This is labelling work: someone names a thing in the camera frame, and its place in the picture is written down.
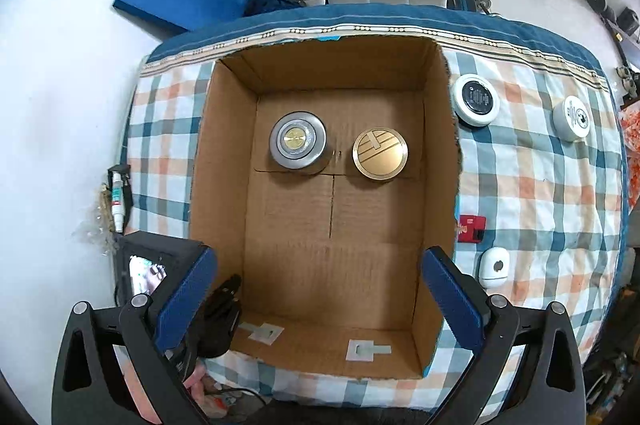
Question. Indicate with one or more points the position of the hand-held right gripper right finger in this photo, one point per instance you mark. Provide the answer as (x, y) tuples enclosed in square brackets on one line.
[(452, 300)]

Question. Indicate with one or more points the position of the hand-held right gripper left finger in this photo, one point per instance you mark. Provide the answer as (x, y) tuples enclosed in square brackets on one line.
[(185, 300)]

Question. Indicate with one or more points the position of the cardboard box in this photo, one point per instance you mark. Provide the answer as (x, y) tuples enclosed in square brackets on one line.
[(330, 225)]

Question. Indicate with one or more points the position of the small black screen device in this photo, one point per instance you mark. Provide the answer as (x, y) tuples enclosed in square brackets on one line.
[(150, 262)]

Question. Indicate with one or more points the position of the small white plastic device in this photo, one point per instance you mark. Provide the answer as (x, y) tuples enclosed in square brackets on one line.
[(494, 267)]

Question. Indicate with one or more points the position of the small red box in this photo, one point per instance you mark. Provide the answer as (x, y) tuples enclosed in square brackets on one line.
[(470, 225)]

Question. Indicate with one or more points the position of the white tube with black cap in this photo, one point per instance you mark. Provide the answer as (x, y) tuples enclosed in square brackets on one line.
[(118, 205)]

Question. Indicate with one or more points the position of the dried plant bundle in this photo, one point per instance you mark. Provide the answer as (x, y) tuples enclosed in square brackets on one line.
[(102, 217)]

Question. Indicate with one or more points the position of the plaid blanket with blue border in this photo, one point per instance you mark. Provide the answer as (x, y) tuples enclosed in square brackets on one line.
[(525, 185)]

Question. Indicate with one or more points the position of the gold round tin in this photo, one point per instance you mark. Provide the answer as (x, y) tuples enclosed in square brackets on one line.
[(381, 151)]

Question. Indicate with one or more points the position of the silver round tin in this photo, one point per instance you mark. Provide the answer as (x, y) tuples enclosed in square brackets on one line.
[(298, 147)]

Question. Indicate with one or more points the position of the white jar with black lid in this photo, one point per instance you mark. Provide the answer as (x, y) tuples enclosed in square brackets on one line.
[(475, 99)]

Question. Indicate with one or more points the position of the white round jar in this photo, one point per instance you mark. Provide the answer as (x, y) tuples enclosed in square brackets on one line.
[(575, 117)]

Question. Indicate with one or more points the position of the orange patterned cloth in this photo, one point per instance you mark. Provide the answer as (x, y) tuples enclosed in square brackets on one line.
[(631, 125)]

